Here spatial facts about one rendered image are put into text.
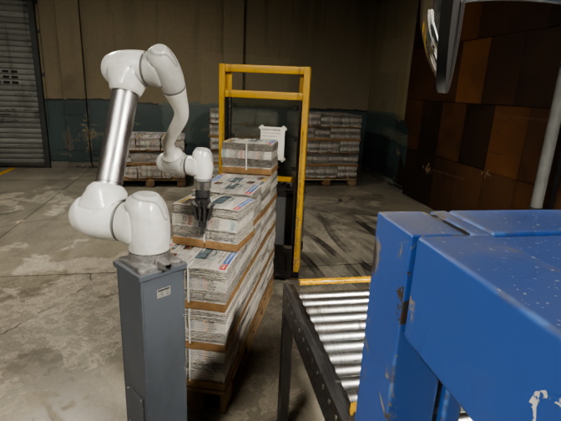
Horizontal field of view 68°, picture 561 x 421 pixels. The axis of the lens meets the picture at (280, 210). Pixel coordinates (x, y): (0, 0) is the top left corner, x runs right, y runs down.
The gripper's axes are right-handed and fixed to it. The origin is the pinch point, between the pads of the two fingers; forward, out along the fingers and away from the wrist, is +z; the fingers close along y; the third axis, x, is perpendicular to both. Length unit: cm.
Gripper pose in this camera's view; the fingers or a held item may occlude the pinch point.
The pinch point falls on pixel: (202, 227)
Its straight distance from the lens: 222.6
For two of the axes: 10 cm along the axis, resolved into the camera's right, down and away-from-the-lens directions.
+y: -9.9, -0.9, 1.4
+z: -0.5, 9.7, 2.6
